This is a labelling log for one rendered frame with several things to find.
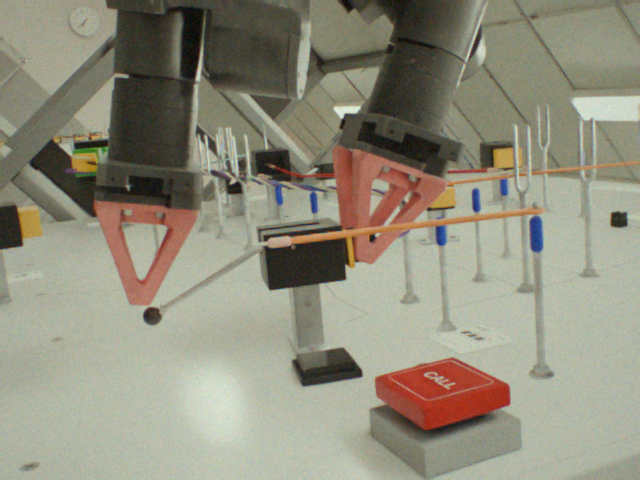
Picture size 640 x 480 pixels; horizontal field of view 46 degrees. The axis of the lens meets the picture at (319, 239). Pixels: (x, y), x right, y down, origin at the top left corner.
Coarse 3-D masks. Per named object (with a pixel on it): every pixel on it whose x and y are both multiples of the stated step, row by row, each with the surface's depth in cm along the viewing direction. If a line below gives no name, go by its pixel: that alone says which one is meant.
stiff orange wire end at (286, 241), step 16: (528, 208) 45; (544, 208) 44; (400, 224) 43; (416, 224) 43; (432, 224) 43; (448, 224) 44; (272, 240) 42; (288, 240) 42; (304, 240) 42; (320, 240) 42
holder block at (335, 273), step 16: (272, 224) 56; (288, 224) 55; (304, 224) 55; (320, 224) 54; (336, 224) 53; (336, 240) 53; (272, 256) 52; (288, 256) 52; (304, 256) 53; (320, 256) 53; (336, 256) 53; (272, 272) 52; (288, 272) 53; (304, 272) 53; (320, 272) 53; (336, 272) 53; (272, 288) 53
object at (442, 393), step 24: (456, 360) 41; (384, 384) 38; (408, 384) 38; (432, 384) 38; (456, 384) 37; (480, 384) 37; (504, 384) 37; (408, 408) 36; (432, 408) 35; (456, 408) 36; (480, 408) 36
